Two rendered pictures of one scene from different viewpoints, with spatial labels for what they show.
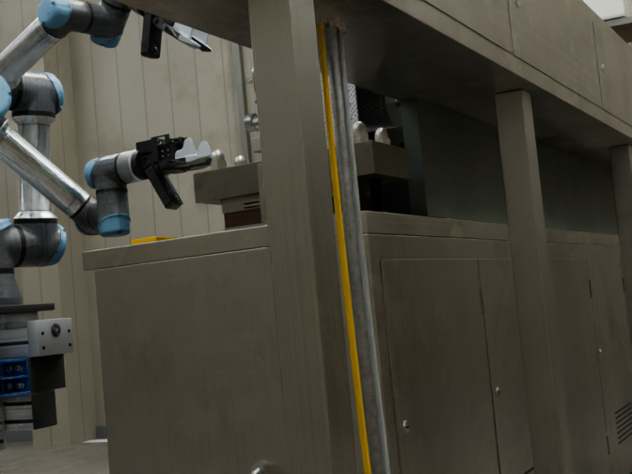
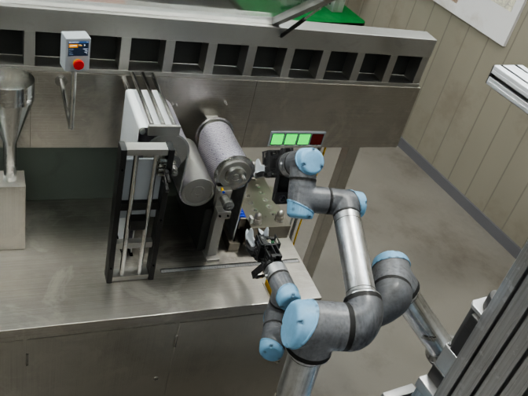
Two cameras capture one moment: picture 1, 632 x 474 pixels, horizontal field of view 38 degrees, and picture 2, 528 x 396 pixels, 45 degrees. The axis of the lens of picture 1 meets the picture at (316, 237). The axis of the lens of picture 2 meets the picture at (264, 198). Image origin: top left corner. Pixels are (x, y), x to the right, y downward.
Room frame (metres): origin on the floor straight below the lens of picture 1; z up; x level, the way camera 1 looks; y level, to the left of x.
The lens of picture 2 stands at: (3.56, 1.15, 2.49)
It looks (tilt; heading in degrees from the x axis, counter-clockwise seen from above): 35 degrees down; 212
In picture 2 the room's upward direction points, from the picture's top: 16 degrees clockwise
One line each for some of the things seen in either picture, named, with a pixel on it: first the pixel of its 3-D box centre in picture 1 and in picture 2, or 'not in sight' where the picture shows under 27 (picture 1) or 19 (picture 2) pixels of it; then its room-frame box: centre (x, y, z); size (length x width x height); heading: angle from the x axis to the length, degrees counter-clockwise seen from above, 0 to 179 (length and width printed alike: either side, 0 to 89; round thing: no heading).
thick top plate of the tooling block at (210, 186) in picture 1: (300, 176); (252, 199); (1.81, 0.02, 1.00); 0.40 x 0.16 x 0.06; 60
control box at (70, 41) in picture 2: not in sight; (75, 52); (2.51, -0.22, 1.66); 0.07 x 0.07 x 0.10; 71
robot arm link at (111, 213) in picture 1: (110, 213); (276, 316); (2.22, 0.49, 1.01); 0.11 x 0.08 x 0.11; 33
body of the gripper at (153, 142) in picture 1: (161, 157); (268, 254); (2.13, 0.34, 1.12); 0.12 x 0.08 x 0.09; 60
